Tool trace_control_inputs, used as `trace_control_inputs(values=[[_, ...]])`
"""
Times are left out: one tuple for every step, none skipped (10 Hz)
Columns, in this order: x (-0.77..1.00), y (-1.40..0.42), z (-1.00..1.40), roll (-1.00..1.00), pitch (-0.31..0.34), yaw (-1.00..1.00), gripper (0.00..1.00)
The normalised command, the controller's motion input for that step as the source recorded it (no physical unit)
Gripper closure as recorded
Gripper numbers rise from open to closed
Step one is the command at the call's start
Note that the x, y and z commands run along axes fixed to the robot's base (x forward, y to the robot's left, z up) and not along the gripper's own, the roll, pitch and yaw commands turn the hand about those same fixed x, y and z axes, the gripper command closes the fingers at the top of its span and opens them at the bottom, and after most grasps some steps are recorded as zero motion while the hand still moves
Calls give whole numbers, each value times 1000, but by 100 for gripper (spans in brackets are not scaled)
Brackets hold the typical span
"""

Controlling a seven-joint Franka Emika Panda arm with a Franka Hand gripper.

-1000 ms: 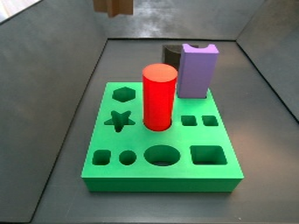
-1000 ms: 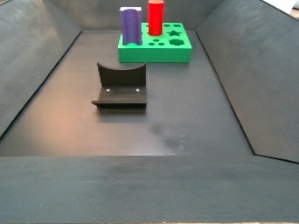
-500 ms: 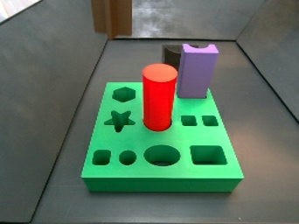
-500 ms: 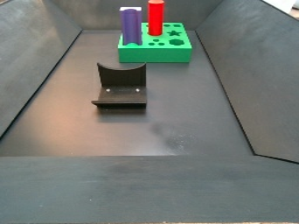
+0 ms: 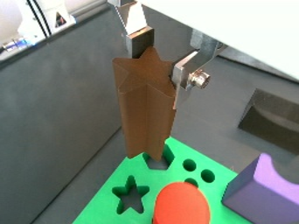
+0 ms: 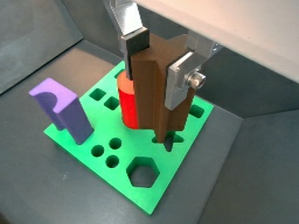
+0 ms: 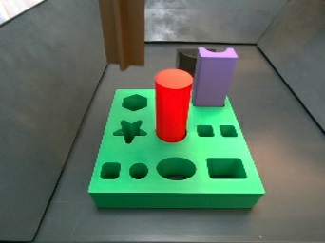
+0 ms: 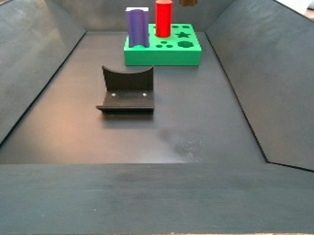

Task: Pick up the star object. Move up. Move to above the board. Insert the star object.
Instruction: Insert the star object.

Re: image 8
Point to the brown star prism block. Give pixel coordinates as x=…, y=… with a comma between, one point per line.
x=187, y=2

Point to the green shape sorter board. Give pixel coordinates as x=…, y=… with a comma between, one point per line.
x=178, y=50

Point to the purple notched rectangular block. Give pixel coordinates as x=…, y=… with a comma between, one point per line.
x=138, y=16

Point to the red cylinder block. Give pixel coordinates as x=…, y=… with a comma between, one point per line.
x=163, y=7

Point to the black curved bracket stand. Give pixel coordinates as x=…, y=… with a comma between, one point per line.
x=128, y=91

